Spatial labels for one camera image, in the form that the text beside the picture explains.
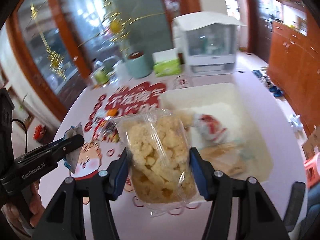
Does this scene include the green label glass jar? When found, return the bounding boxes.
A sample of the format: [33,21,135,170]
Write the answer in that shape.
[92,59,109,85]

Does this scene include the white plastic storage bin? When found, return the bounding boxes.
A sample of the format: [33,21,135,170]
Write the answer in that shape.
[159,83,273,182]

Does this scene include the red stool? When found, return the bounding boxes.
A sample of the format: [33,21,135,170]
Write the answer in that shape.
[304,153,320,189]

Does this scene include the left hand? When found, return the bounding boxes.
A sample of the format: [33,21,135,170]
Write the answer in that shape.
[1,180,46,230]

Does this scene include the white countertop appliance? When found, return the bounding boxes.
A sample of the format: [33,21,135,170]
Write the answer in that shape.
[172,11,244,76]

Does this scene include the cardboard box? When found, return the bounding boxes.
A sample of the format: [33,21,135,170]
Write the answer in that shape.
[302,126,320,160]

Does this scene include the pink printed table mat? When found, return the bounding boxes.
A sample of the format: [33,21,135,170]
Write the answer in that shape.
[33,54,308,239]

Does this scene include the red white snack in bin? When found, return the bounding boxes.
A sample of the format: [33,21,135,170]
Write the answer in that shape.
[193,113,228,144]

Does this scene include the green tissue box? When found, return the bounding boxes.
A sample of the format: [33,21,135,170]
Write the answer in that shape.
[152,48,182,77]

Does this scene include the orange wooden cabinet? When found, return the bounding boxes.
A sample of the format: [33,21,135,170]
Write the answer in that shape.
[267,11,320,135]

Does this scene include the teal cylindrical canister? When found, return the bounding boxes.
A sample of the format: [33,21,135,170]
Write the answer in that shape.
[126,51,152,79]

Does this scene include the clear bag puffed rice snack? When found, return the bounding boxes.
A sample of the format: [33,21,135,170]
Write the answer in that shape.
[114,108,199,213]

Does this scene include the orange white snack packet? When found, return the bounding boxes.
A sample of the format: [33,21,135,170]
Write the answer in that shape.
[95,108,118,119]

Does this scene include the black cable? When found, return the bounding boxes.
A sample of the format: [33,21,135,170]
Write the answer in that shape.
[11,118,29,153]

